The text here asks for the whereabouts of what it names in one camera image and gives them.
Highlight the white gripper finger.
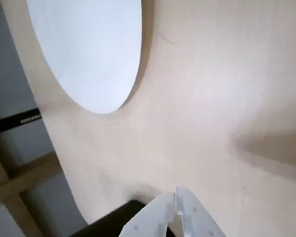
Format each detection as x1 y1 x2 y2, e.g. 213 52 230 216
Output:
120 192 176 237
177 186 226 237

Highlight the black bin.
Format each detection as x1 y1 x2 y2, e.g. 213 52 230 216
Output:
70 199 178 237

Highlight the white paper plate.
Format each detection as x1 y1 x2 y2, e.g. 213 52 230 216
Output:
26 0 143 115

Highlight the black tripod leg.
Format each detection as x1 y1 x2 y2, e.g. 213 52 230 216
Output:
0 107 42 136

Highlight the wooden frame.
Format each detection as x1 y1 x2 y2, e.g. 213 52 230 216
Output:
0 145 64 237

